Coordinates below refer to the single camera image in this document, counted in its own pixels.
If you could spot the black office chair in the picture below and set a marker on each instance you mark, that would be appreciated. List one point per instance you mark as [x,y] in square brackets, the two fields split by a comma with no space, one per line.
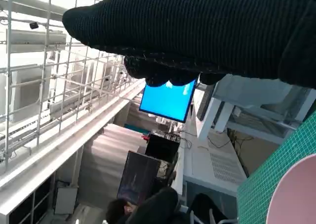
[207,206]

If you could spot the white perforated appliance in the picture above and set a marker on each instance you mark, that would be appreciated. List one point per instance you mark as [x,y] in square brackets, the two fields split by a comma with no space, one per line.
[217,159]

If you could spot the person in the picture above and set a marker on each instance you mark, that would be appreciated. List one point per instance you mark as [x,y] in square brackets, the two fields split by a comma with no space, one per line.
[153,206]

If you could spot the white air conditioner unit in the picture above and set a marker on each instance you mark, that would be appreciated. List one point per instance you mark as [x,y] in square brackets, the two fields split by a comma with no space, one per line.
[32,39]

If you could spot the black computer box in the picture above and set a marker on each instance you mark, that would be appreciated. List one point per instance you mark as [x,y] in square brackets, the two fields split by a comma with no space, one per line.
[161,147]

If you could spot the pink bowl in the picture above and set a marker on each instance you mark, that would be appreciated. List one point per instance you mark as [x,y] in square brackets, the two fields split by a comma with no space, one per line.
[296,196]

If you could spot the small black security camera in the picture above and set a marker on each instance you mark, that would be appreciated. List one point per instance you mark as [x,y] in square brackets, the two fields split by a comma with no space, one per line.
[34,25]

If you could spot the blue lit monitor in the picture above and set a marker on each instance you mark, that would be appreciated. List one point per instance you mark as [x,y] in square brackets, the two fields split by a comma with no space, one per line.
[165,103]

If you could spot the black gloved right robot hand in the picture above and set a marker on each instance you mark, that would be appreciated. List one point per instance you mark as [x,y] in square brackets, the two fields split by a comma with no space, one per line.
[197,31]

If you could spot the green cutting mat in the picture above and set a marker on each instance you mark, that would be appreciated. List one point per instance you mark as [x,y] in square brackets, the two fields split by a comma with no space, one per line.
[266,164]

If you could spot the dark monitor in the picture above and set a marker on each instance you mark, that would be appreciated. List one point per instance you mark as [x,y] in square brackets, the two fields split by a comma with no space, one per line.
[138,177]

